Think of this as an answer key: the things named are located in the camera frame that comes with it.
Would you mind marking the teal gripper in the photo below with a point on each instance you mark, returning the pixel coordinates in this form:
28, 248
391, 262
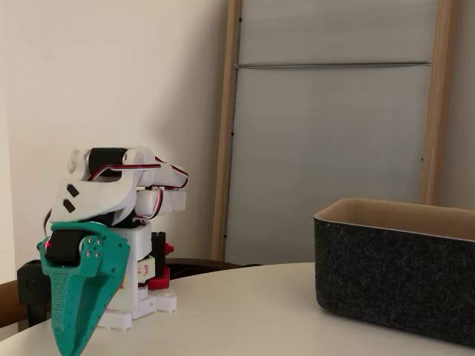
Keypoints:
74, 276

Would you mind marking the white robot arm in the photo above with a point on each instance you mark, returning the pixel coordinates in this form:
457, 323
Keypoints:
96, 193

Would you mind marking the dark grey felt bin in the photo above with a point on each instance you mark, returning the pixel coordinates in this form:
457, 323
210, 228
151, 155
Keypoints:
389, 278

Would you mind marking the black clamp with red pad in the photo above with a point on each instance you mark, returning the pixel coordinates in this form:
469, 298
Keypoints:
159, 244
29, 285

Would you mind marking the yellow F3 tape label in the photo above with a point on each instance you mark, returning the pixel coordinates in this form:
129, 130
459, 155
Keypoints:
145, 270

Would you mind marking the wood framed frosted panel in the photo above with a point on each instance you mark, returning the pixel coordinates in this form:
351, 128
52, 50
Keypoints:
334, 111

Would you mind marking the metal rail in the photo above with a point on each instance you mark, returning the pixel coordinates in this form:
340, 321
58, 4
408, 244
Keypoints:
334, 64

